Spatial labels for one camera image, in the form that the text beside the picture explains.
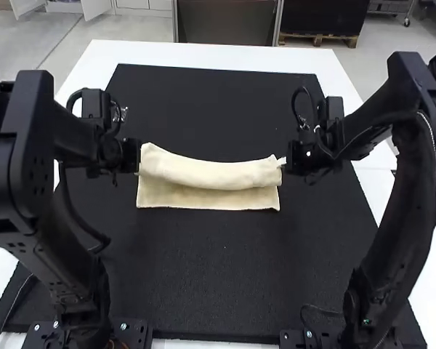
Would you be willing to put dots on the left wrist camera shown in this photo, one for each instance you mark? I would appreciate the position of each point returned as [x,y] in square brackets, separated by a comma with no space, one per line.
[94,102]

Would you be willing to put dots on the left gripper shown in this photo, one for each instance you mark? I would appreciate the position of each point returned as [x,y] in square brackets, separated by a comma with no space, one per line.
[129,156]

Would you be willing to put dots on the black mat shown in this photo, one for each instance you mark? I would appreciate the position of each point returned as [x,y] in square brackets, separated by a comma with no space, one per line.
[210,254]

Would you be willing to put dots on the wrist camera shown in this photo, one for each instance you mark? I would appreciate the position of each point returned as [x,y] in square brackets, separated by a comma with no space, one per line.
[94,102]
[334,107]

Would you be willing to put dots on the pale towel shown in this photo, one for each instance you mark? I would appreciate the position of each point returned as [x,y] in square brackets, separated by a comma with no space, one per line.
[203,171]

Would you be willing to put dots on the white cupboard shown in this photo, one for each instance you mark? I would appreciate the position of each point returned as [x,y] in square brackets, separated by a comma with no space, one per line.
[98,8]
[25,7]

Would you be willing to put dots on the metal trolley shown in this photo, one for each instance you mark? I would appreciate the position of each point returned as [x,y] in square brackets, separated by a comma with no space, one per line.
[385,7]

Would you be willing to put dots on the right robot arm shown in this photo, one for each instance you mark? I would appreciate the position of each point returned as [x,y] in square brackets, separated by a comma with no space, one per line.
[410,203]

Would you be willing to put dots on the grey cupboard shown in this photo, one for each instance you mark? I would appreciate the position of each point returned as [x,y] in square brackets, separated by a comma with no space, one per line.
[225,22]

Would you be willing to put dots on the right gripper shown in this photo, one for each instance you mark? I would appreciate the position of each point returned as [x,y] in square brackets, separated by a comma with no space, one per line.
[301,158]

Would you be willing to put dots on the wooden pallet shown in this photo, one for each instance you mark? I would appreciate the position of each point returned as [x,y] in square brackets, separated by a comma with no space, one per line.
[318,37]

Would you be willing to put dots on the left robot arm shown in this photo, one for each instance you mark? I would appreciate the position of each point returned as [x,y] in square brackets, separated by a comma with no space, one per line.
[29,163]

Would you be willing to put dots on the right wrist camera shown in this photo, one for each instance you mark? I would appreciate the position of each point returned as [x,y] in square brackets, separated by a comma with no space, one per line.
[334,107]

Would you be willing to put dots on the black crate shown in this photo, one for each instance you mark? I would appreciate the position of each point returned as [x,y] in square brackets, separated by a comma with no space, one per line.
[323,16]

